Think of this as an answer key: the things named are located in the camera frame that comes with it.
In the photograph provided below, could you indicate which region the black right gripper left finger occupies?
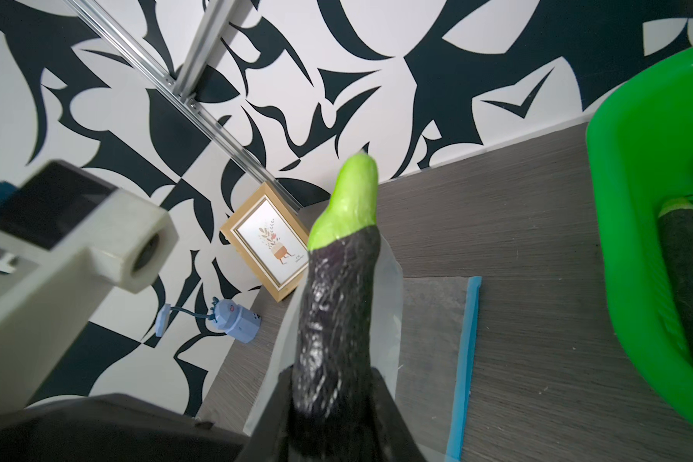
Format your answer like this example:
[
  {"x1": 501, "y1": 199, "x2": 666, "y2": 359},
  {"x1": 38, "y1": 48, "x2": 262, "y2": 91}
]
[{"x1": 236, "y1": 367, "x2": 293, "y2": 462}]

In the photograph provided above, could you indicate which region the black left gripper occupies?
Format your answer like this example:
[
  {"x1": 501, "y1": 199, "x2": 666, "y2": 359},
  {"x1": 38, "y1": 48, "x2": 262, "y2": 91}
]
[{"x1": 0, "y1": 394, "x2": 248, "y2": 461}]

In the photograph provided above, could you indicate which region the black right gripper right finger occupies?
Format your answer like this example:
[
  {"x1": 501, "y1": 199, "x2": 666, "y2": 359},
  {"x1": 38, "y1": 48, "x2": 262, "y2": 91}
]
[{"x1": 370, "y1": 368, "x2": 425, "y2": 462}]

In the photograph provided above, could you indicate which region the lifted clear zip-top bag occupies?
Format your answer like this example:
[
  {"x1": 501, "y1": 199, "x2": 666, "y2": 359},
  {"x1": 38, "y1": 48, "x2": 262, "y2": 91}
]
[{"x1": 241, "y1": 236, "x2": 405, "y2": 437}]

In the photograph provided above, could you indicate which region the far clear zip-top bag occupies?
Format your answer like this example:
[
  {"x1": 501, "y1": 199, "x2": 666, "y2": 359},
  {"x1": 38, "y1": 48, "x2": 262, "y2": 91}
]
[{"x1": 391, "y1": 276, "x2": 482, "y2": 461}]

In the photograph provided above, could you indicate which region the gold framed plant picture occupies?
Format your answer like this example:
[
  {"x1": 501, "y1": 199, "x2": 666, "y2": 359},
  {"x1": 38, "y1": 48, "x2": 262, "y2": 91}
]
[{"x1": 221, "y1": 183, "x2": 308, "y2": 301}]

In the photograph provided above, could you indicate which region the green plastic basket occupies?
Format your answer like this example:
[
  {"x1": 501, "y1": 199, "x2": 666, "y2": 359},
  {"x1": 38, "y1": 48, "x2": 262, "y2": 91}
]
[{"x1": 586, "y1": 47, "x2": 693, "y2": 425}]

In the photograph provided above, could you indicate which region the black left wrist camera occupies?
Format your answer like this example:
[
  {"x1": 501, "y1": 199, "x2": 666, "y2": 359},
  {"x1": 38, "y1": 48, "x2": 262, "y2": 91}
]
[{"x1": 0, "y1": 161, "x2": 178, "y2": 415}]

